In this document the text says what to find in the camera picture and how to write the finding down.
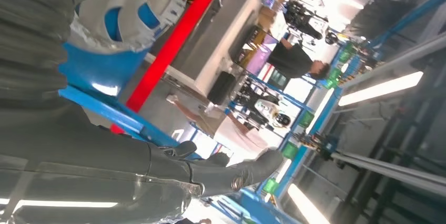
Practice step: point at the person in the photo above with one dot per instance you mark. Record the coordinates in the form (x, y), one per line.
(292, 60)

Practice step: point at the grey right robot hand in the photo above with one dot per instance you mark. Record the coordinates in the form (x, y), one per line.
(69, 166)

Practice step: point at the black box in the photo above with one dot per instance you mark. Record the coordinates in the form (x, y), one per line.
(221, 88)

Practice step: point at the distant blue shelf rack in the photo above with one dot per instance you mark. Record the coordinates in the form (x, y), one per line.
(327, 111)

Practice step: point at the monitor screen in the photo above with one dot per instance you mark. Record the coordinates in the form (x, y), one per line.
(256, 55)

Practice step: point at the distant humanoid robot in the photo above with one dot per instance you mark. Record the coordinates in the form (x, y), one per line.
(264, 109)

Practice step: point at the blue metal shelf rack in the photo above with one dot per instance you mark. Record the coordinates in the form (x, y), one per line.
(90, 65)

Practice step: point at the white table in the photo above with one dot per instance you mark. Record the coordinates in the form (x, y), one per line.
(216, 34)

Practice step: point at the grey metal ceiling rail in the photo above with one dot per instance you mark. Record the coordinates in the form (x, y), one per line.
(383, 172)

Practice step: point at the red barrier tape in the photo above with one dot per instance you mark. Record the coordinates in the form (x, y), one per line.
(174, 44)

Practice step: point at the ceiling strip light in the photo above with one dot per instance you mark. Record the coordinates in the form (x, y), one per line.
(306, 205)
(379, 90)

